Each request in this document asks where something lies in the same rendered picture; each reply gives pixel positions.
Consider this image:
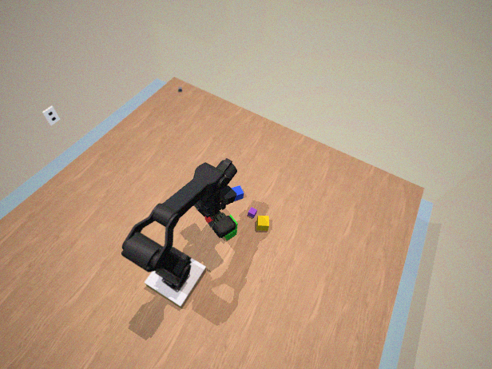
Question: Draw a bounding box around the blue block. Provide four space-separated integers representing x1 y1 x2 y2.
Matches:
232 185 244 201

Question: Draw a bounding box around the small purple block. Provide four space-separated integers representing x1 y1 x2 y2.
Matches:
248 207 257 218

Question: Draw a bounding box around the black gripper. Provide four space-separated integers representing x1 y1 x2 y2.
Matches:
194 197 236 238

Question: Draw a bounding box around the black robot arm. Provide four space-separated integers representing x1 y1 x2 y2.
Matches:
121 158 237 292

